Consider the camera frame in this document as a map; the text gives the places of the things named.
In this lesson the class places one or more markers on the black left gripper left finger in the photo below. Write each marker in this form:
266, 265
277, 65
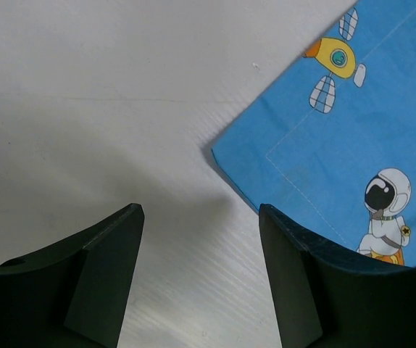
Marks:
72, 293

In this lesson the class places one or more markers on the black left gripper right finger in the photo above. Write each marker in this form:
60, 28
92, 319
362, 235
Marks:
326, 295

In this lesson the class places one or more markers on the blue space-print cloth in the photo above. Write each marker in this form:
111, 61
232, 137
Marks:
332, 141

